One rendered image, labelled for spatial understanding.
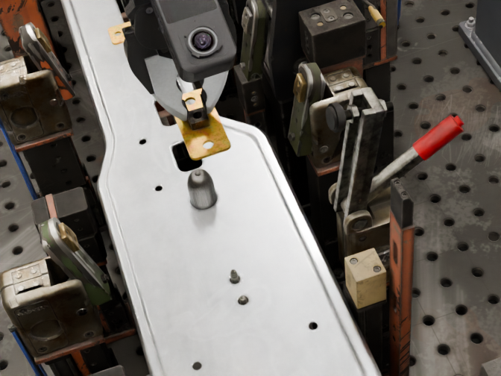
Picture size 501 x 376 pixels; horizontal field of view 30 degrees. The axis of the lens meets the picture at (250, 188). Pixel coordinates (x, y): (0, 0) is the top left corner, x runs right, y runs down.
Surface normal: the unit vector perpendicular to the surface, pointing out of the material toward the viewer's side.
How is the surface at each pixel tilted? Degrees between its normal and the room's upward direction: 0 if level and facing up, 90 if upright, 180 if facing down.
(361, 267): 0
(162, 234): 0
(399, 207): 90
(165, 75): 89
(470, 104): 0
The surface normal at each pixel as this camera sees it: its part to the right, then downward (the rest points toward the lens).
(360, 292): 0.31, 0.71
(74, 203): -0.11, -0.64
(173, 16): 0.08, -0.24
